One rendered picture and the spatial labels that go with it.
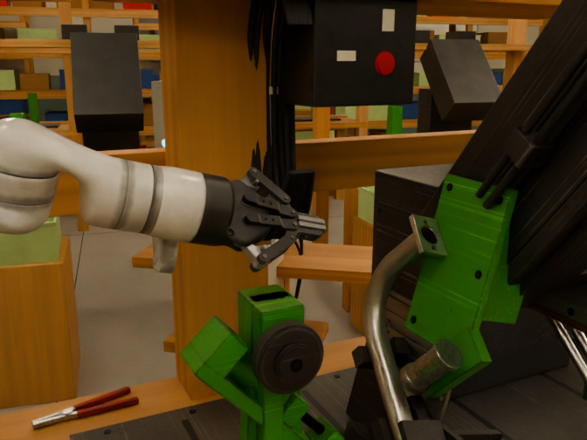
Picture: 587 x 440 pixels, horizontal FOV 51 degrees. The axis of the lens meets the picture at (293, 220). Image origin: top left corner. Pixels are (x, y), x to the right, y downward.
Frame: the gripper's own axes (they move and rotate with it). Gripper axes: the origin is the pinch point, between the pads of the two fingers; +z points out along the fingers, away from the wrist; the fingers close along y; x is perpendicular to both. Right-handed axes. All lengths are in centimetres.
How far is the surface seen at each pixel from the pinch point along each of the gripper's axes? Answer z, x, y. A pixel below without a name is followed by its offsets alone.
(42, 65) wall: 34, 694, 722
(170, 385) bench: 0.2, 48.8, -2.3
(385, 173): 23.3, 9.6, 20.3
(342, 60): 8.0, -3.6, 26.8
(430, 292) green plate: 18.3, 2.1, -5.4
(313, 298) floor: 162, 243, 123
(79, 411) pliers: -15, 48, -7
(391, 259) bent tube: 14.7, 3.7, -0.2
